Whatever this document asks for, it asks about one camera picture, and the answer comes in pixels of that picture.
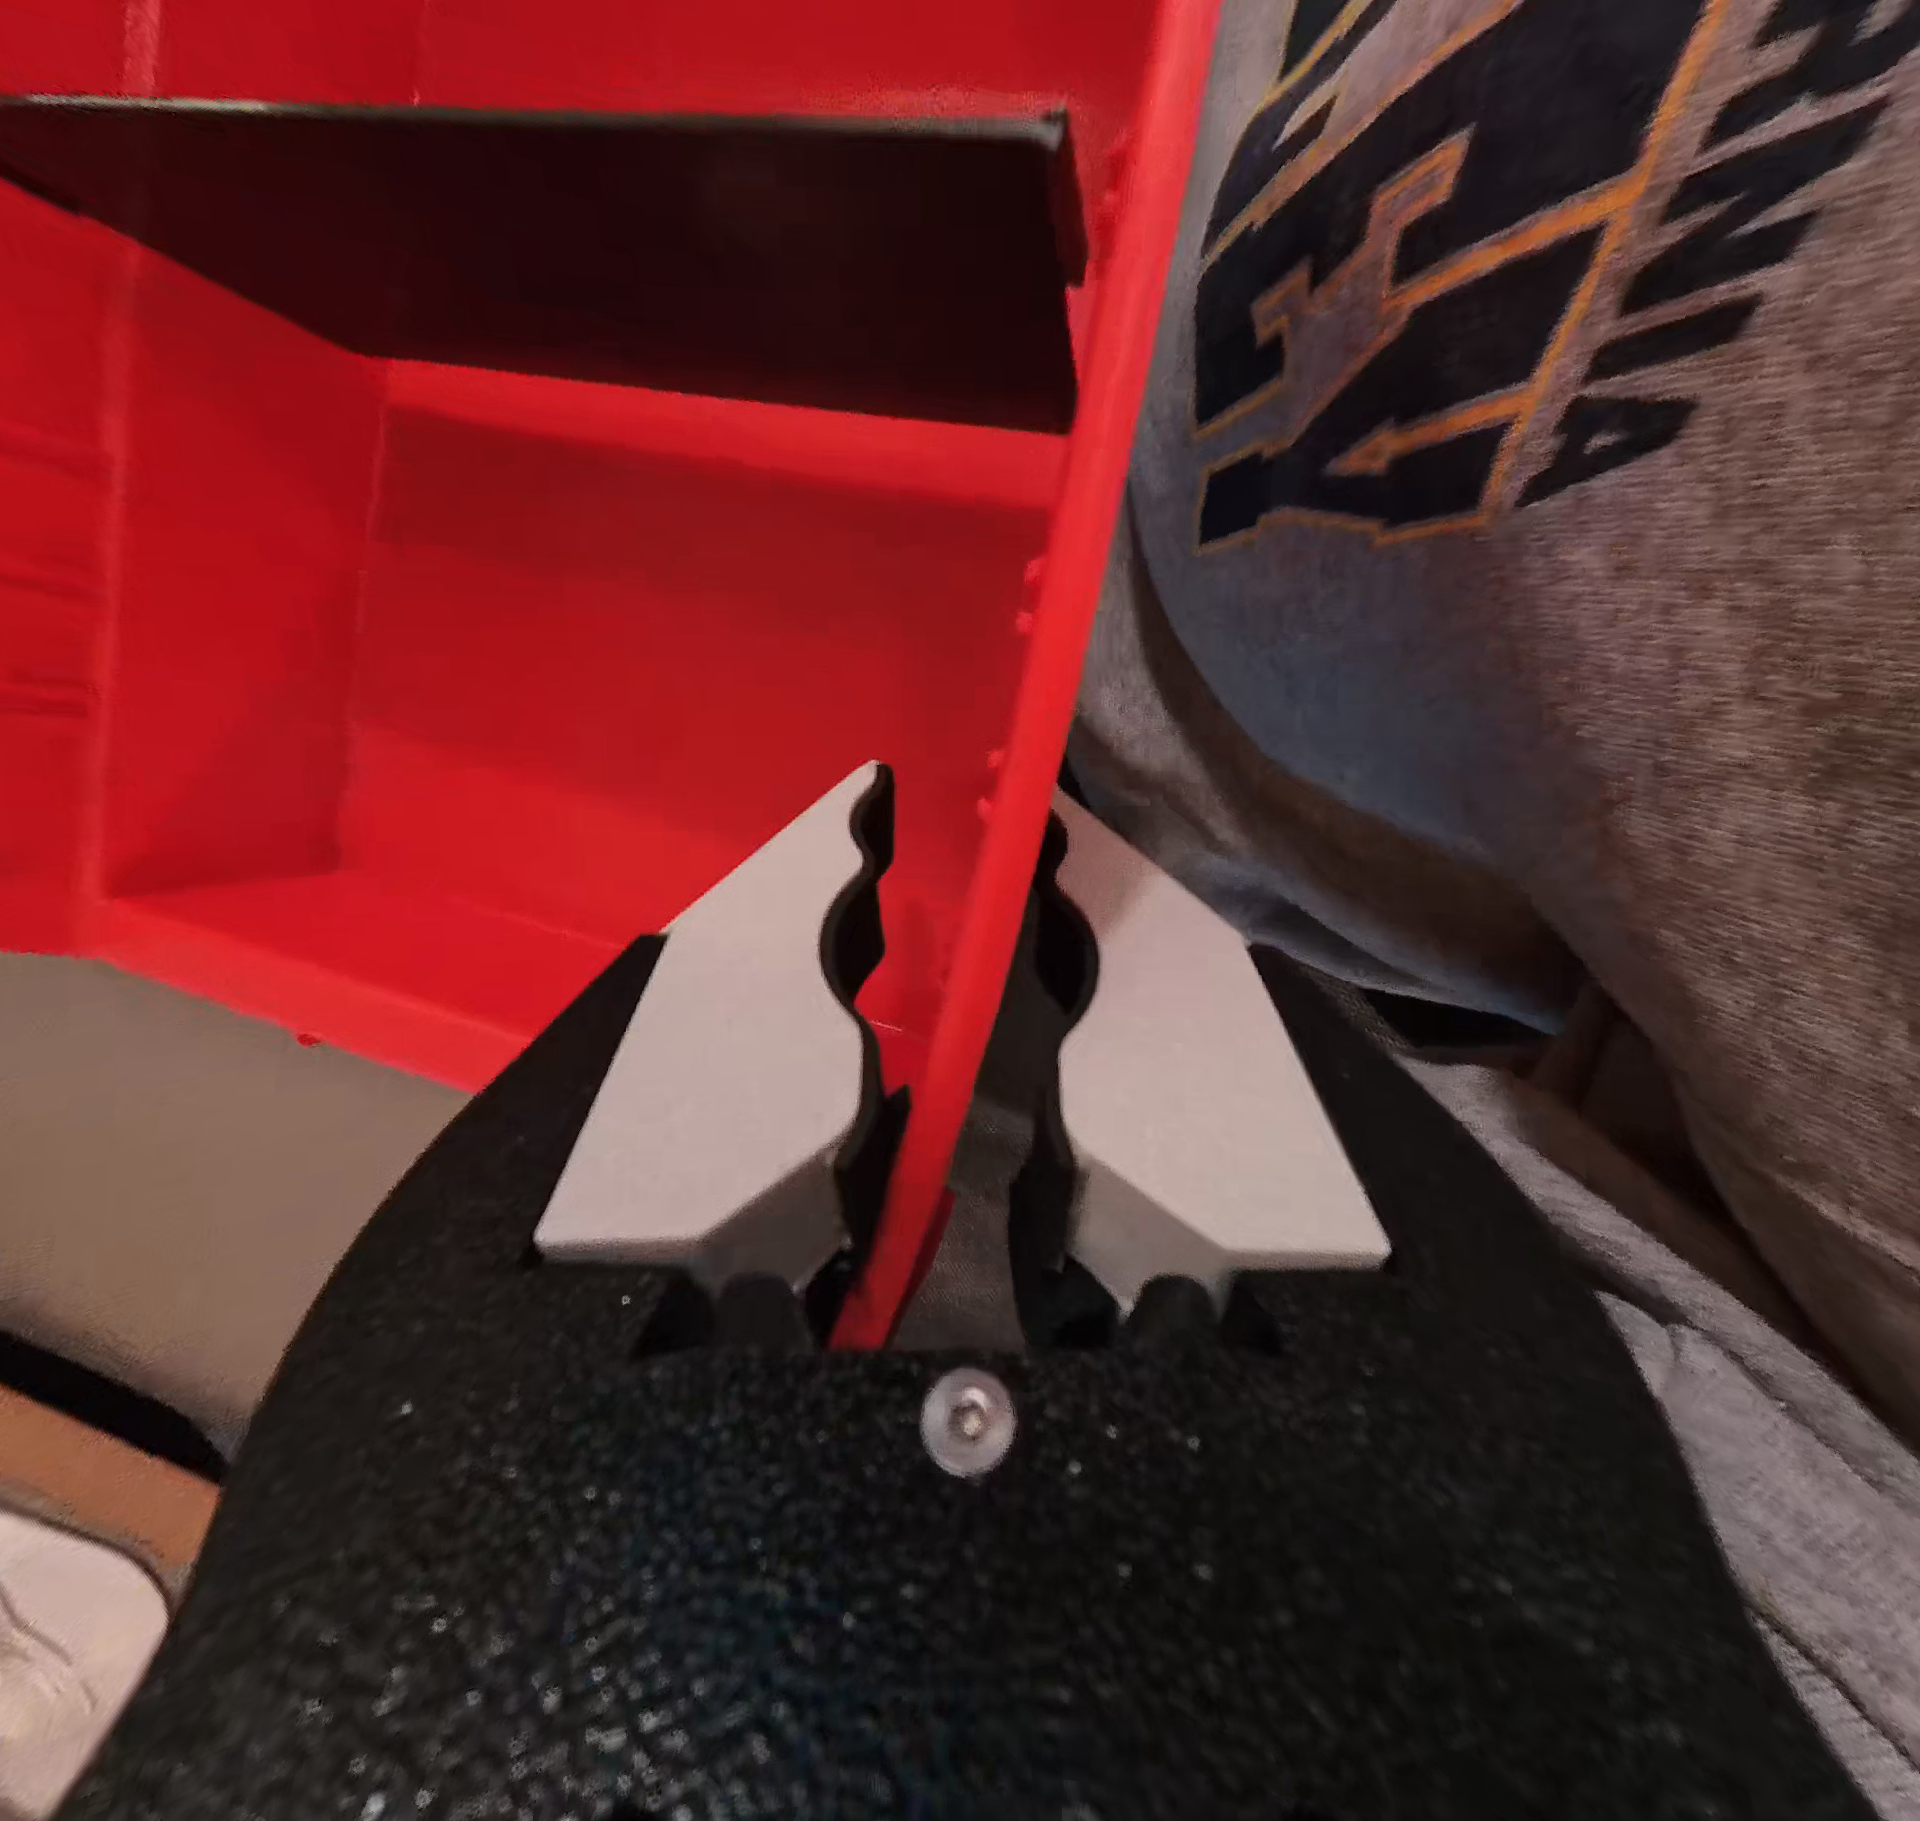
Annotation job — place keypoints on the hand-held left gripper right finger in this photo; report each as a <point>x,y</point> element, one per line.
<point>1201,1101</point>

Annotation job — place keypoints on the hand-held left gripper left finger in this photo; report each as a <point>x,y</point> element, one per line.
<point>721,1072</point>

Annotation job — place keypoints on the red plastic box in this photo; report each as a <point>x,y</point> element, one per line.
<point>675,622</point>

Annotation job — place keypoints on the grey printed sweatshirt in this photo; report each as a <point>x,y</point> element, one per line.
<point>1501,727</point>

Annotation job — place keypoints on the light grey pants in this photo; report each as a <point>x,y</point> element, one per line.
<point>1725,1476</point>

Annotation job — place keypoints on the brown wooden board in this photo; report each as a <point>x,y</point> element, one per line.
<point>90,1468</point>

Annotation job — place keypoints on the black divider panel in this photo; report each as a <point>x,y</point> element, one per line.
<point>600,246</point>

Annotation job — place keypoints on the white cloth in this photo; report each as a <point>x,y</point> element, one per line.
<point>60,1672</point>

